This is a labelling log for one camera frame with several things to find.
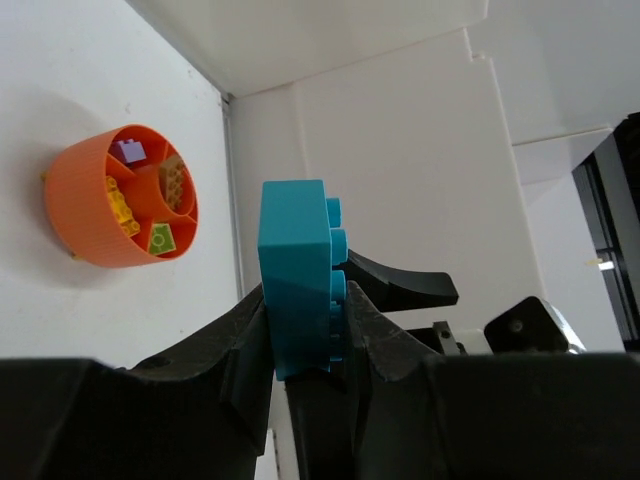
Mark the light purple lego brick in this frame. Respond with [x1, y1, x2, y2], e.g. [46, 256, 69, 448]
[109, 139, 147, 165]

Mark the brown lego brick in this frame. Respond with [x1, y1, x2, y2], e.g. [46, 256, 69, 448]
[158, 153, 191, 214]

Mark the teal long lego brick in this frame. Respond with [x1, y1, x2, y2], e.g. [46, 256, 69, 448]
[257, 180, 348, 381]

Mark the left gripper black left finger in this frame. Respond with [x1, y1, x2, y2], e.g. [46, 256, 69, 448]
[1, 289, 273, 479]

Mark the yellow orange long lego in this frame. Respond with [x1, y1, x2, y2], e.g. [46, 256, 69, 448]
[105, 176, 141, 238]

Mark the aluminium rail right side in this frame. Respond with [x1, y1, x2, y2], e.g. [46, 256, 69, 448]
[221, 93, 245, 298]

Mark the orange round divided container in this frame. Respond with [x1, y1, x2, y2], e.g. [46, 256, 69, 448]
[43, 124, 198, 268]

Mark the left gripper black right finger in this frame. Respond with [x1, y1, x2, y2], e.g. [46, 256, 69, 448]
[347, 284, 639, 479]

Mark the lime green lego brick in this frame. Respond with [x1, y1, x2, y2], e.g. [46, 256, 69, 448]
[149, 223, 176, 256]

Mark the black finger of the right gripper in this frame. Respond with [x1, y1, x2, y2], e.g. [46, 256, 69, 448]
[344, 250, 459, 313]

